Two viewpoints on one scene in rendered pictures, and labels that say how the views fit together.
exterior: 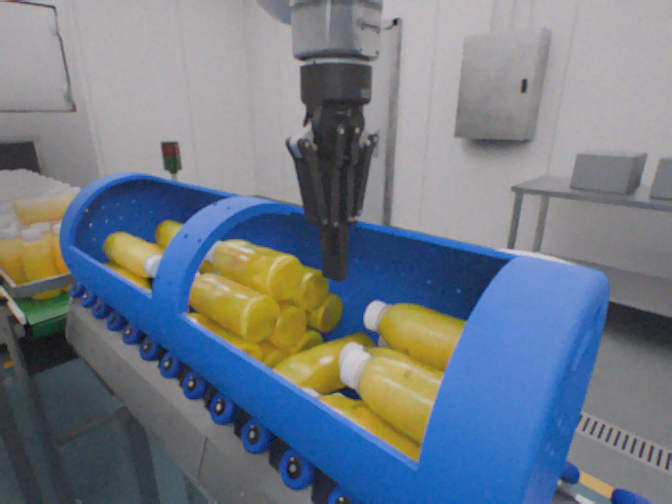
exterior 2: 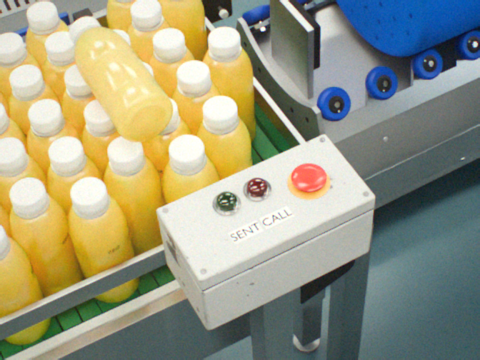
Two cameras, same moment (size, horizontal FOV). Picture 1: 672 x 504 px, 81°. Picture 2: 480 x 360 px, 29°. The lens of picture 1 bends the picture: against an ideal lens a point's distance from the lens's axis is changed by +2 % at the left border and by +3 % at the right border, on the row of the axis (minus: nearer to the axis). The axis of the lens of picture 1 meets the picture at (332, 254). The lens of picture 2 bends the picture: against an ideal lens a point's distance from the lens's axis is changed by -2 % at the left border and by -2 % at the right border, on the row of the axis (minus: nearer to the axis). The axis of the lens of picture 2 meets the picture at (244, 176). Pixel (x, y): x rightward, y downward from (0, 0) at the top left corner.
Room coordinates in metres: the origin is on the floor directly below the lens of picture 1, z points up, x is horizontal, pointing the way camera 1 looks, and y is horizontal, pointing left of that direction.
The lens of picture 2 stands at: (0.64, 1.41, 1.85)
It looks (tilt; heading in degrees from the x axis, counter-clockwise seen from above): 51 degrees down; 293
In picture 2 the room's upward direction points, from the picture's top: 4 degrees counter-clockwise
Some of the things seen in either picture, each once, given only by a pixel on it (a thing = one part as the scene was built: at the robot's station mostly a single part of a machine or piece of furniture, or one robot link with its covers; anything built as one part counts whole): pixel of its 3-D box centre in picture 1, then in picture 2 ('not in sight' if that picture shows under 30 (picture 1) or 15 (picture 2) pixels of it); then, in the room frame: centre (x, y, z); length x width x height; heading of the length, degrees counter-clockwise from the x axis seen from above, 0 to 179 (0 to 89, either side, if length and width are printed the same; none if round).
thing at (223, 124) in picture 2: (31, 233); (220, 113); (0.94, 0.75, 1.07); 0.04 x 0.04 x 0.02
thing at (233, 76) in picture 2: not in sight; (228, 92); (0.98, 0.64, 0.98); 0.07 x 0.07 x 0.16
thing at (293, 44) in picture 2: not in sight; (296, 41); (0.92, 0.53, 0.99); 0.10 x 0.02 x 0.12; 138
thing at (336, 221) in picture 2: not in sight; (267, 231); (0.84, 0.88, 1.05); 0.20 x 0.10 x 0.10; 48
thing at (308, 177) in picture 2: not in sight; (308, 178); (0.81, 0.84, 1.11); 0.04 x 0.04 x 0.01
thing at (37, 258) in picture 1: (39, 267); (224, 163); (0.94, 0.75, 0.98); 0.07 x 0.07 x 0.16
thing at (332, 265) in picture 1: (332, 252); not in sight; (0.44, 0.00, 1.20); 0.03 x 0.01 x 0.07; 48
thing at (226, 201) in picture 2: not in sight; (226, 201); (0.88, 0.89, 1.11); 0.02 x 0.02 x 0.01
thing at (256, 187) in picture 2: not in sight; (256, 186); (0.86, 0.86, 1.11); 0.02 x 0.02 x 0.01
